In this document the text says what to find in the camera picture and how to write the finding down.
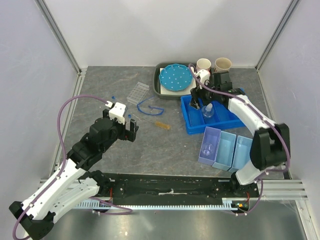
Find brown test tube brush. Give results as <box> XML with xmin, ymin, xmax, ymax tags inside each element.
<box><xmin>133</xmin><ymin>114</ymin><xmax>171</xmax><ymax>130</ymax></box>

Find round glass flask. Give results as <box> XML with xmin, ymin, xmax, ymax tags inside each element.
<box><xmin>201</xmin><ymin>103</ymin><xmax>215</xmax><ymax>119</ymax></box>

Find purple plastic box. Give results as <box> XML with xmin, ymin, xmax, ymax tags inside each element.
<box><xmin>198</xmin><ymin>126</ymin><xmax>221</xmax><ymax>166</ymax></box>

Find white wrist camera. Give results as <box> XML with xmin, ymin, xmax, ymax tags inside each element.
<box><xmin>194</xmin><ymin>69</ymin><xmax>211</xmax><ymax>86</ymax></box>
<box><xmin>105</xmin><ymin>101</ymin><xmax>128</xmax><ymax>125</ymax></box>

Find blue divided bin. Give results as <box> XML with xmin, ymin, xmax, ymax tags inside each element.
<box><xmin>180</xmin><ymin>95</ymin><xmax>245</xmax><ymax>135</ymax></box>

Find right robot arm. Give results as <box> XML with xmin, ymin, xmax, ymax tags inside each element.
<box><xmin>188</xmin><ymin>64</ymin><xmax>291</xmax><ymax>197</ymax></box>

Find clear glass beaker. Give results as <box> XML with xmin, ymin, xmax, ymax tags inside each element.
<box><xmin>201</xmin><ymin>143</ymin><xmax>215</xmax><ymax>157</ymax></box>

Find light blue box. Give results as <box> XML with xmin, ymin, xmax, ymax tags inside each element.
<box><xmin>228</xmin><ymin>135</ymin><xmax>253</xmax><ymax>173</ymax></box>
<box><xmin>212</xmin><ymin>131</ymin><xmax>237</xmax><ymax>171</ymax></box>

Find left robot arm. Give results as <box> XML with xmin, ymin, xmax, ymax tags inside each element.
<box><xmin>9</xmin><ymin>115</ymin><xmax>139</xmax><ymax>240</ymax></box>

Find pink mug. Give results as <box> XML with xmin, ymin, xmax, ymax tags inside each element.
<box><xmin>196</xmin><ymin>58</ymin><xmax>212</xmax><ymax>72</ymax></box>

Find clear test tube rack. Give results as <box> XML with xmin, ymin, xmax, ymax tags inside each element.
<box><xmin>126</xmin><ymin>82</ymin><xmax>150</xmax><ymax>105</ymax></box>

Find light blue box middle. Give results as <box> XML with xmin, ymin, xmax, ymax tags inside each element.
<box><xmin>212</xmin><ymin>131</ymin><xmax>237</xmax><ymax>171</ymax></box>

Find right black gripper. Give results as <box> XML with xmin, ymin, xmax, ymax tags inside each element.
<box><xmin>189</xmin><ymin>78</ymin><xmax>220</xmax><ymax>110</ymax></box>

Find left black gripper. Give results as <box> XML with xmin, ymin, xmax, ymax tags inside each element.
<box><xmin>100</xmin><ymin>109</ymin><xmax>139</xmax><ymax>153</ymax></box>

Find cream floral mug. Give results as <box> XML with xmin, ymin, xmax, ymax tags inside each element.
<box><xmin>214</xmin><ymin>57</ymin><xmax>232</xmax><ymax>72</ymax></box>

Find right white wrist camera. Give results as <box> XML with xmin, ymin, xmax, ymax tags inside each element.
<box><xmin>194</xmin><ymin>69</ymin><xmax>211</xmax><ymax>86</ymax></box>

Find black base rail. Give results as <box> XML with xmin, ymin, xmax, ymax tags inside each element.
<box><xmin>82</xmin><ymin>171</ymin><xmax>261</xmax><ymax>206</ymax></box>

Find blue polka dot plate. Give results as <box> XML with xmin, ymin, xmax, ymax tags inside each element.
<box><xmin>158</xmin><ymin>63</ymin><xmax>194</xmax><ymax>92</ymax></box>

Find white square plate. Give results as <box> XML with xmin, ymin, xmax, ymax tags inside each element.
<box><xmin>158</xmin><ymin>63</ymin><xmax>196</xmax><ymax>96</ymax></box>

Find light blue box right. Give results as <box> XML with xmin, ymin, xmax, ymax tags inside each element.
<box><xmin>228</xmin><ymin>135</ymin><xmax>253</xmax><ymax>173</ymax></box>

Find blue safety goggles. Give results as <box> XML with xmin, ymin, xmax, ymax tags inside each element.
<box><xmin>136</xmin><ymin>96</ymin><xmax>165</xmax><ymax>116</ymax></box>

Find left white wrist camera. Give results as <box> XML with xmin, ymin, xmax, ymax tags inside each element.
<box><xmin>105</xmin><ymin>101</ymin><xmax>128</xmax><ymax>125</ymax></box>

